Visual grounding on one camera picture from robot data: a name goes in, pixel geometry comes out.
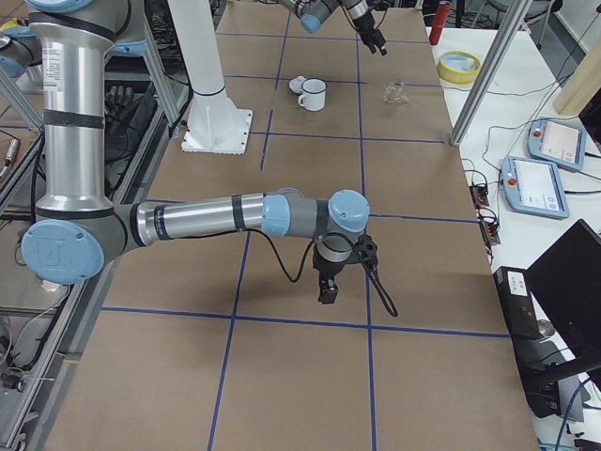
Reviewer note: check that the aluminium frame post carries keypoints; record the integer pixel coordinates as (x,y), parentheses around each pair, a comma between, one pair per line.
(514,16)

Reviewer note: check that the upper teach pendant tablet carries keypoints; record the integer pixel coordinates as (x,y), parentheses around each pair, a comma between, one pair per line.
(557,142)

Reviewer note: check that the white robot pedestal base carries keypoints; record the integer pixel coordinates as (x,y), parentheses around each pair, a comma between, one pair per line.
(215,124)

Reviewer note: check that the clear plastic funnel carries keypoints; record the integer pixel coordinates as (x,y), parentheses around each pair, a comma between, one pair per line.
(395,93)

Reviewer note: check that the red cylinder bottle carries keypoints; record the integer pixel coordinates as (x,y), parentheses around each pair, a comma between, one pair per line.
(441,15)

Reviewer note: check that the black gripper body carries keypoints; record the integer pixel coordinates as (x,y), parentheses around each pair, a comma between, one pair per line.
(327,270)
(363,23)

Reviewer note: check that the white ceramic lid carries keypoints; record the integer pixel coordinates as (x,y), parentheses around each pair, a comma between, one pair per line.
(295,84)

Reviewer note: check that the yellow rimmed blue bowl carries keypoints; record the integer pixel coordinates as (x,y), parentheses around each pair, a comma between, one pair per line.
(458,67)

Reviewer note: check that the white enamel mug blue rim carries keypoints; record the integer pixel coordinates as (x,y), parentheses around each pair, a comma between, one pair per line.
(313,94)

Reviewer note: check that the brown paper table mat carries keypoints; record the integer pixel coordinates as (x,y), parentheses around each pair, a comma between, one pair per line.
(222,344)

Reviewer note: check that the teach pendant tablet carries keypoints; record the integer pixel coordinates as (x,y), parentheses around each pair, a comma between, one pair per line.
(534,187)
(557,142)

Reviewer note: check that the black computer box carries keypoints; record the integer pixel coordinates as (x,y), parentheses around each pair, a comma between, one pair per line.
(516,303)

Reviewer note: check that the lower teach pendant tablet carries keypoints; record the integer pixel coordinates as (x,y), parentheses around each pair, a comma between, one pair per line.
(534,187)

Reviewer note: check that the black monitor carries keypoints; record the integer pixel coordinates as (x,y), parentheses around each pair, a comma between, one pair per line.
(565,281)

